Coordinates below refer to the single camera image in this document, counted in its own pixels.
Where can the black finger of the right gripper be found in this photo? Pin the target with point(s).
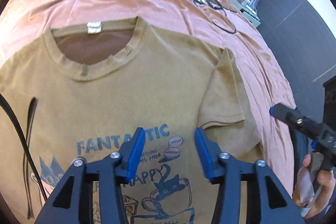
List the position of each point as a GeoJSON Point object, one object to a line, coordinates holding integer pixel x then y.
{"type": "Point", "coordinates": [284, 113]}

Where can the person's right hand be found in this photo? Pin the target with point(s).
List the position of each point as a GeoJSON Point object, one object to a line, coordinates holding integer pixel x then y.
{"type": "Point", "coordinates": [314, 187]}

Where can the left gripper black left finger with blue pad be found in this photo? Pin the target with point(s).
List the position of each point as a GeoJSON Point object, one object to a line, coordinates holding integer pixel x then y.
{"type": "Point", "coordinates": [72, 199]}

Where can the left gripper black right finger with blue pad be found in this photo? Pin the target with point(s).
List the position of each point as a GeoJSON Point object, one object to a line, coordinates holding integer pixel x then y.
{"type": "Point", "coordinates": [267, 199]}

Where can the orange bed blanket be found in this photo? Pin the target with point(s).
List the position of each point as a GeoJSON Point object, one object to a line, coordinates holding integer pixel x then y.
{"type": "Point", "coordinates": [24, 20]}

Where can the white bedside shelf with items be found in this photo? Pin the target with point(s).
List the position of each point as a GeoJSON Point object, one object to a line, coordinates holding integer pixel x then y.
{"type": "Point", "coordinates": [248, 8]}

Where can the tan printed t-shirt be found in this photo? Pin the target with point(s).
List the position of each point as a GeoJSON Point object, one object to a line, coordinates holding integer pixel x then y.
{"type": "Point", "coordinates": [93, 91]}

